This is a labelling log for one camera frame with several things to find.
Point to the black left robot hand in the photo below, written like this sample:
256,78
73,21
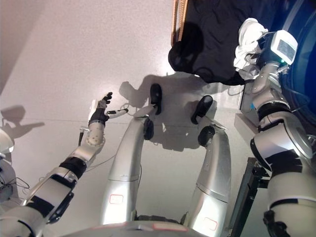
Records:
98,113

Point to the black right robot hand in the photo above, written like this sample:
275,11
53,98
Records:
284,47

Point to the white garment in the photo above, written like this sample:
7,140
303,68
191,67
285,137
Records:
248,32

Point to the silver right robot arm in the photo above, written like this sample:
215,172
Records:
288,148

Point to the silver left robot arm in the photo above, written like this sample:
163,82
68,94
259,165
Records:
56,182

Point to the brown wicker laundry basket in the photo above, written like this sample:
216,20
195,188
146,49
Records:
178,19

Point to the silver left robot leg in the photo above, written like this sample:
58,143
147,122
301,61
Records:
126,168

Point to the silver robot leg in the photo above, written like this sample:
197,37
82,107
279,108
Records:
214,172
126,168

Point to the black garment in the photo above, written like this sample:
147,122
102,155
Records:
212,44

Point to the black right robot foot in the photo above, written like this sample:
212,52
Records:
202,108

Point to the silver right robot leg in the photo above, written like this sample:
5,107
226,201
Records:
214,172

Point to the black metal gantry frame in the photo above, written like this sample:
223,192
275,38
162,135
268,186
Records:
247,192

